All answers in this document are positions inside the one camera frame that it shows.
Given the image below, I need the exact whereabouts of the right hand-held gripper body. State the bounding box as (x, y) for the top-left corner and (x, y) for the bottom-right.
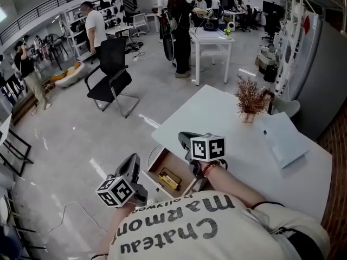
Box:
(178, 131), (228, 180)

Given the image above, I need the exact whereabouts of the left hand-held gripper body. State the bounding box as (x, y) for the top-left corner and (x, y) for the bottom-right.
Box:
(95, 153), (149, 209)

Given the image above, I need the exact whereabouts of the wooden drawer with white front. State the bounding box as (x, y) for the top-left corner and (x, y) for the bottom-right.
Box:
(142, 147), (208, 199)

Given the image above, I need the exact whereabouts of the yellow and black box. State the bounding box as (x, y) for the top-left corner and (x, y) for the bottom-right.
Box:
(158, 167), (183, 191)

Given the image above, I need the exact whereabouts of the dried brown plant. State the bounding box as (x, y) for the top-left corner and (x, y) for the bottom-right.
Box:
(234, 74), (274, 124)

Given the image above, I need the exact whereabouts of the pale blue paper envelope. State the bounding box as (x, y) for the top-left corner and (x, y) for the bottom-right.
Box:
(254, 111), (310, 170)

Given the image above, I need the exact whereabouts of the person's left forearm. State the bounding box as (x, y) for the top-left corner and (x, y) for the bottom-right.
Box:
(98, 202), (137, 257)

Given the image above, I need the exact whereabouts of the person's right forearm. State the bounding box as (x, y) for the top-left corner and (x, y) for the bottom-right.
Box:
(201, 161), (268, 209)

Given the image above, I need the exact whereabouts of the white desk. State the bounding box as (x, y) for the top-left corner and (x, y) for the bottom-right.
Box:
(150, 84), (333, 224)

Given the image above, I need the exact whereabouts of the cream printed t-shirt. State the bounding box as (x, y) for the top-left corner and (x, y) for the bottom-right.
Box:
(107, 190), (331, 260)

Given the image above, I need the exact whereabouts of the pale green chair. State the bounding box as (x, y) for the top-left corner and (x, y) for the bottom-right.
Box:
(270, 95), (301, 119)

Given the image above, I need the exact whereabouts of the woven storage basket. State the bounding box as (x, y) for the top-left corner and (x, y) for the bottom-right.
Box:
(256, 50), (278, 76)

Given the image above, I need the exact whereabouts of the white metal table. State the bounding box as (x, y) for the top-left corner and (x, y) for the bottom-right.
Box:
(188, 27), (235, 87)

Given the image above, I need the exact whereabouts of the black cantilever chair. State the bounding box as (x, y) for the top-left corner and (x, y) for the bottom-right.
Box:
(84, 37), (140, 119)

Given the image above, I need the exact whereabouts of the white and orange cushion bed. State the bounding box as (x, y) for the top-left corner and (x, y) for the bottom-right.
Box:
(50, 60), (88, 88)

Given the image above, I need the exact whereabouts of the grey refrigerator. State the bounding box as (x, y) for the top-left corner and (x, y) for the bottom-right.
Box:
(286, 9), (347, 143)

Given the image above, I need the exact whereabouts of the black office chair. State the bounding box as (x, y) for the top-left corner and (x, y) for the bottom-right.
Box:
(261, 10), (282, 44)

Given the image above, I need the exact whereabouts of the tall white metal rack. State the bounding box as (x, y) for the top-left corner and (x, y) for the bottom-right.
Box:
(273, 0), (309, 97)

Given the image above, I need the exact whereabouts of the white office chair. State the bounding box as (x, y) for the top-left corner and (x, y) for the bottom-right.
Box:
(131, 12), (150, 38)

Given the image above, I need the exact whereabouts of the black monitor screen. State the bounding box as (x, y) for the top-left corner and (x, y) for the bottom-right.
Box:
(262, 0), (286, 19)

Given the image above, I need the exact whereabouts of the white shelf rack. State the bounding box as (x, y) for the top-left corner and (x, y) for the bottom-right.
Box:
(60, 0), (123, 62)

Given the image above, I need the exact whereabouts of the red string bracelet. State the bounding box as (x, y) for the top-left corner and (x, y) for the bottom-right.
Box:
(203, 163), (216, 178)

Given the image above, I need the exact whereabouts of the white floor cable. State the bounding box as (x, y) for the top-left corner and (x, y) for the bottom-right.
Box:
(48, 201), (110, 236)

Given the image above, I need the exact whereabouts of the black metal frame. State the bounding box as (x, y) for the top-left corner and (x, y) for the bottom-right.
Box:
(0, 128), (35, 178)

